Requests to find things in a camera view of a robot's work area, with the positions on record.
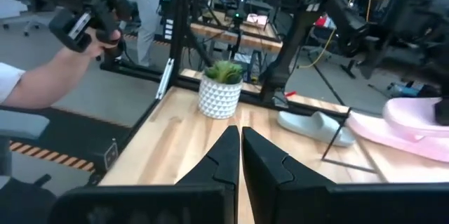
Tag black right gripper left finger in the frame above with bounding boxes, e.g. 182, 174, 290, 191
175, 125, 241, 224

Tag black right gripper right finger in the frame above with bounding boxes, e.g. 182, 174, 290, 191
241, 126, 334, 224

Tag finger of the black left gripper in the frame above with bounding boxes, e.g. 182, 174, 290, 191
434, 99, 449, 126

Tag pink rubber slide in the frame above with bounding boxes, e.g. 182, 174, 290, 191
345, 97, 449, 164

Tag gray rubber slide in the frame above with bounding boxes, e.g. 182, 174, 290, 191
276, 110, 356, 147

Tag blue floor object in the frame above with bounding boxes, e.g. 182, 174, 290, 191
387, 82, 422, 98

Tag green succulent in white pot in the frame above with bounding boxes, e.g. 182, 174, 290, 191
198, 60, 243, 119

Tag wooden background table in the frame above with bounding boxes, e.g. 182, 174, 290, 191
189, 8, 284, 55

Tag small pink background object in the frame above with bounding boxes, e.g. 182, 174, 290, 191
246, 13, 268, 27

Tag person's hand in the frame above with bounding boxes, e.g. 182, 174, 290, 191
83, 29, 122, 59

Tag person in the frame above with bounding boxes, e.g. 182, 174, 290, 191
131, 0, 170, 69

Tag office chair base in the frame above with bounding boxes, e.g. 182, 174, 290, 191
1, 16, 41, 38

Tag yellow cable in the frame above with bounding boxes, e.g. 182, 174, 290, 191
297, 27, 337, 70

